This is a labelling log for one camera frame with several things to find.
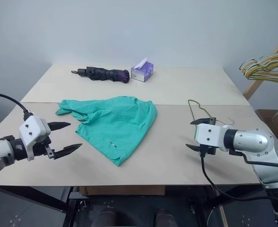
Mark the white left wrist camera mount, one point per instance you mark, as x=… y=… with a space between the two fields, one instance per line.
x=31 y=125

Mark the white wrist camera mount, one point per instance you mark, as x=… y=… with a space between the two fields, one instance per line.
x=208 y=137
x=31 y=125

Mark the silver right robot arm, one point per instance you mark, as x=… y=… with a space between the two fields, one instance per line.
x=254 y=142

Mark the wooden clothes rack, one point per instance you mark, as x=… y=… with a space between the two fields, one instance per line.
x=252 y=88

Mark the folded dark purple umbrella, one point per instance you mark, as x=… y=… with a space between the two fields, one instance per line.
x=101 y=73

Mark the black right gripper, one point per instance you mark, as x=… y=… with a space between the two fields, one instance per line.
x=207 y=150

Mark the purple tissue box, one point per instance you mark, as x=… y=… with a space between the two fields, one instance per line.
x=142 y=73

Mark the green shorts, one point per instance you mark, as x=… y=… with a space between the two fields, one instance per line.
x=110 y=125

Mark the dark rounded shape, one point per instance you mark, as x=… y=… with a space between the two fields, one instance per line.
x=165 y=218

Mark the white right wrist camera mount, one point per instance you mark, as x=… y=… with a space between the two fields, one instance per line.
x=208 y=137

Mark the white tissue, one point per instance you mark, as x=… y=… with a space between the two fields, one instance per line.
x=141 y=63

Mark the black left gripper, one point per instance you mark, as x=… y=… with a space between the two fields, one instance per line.
x=40 y=146

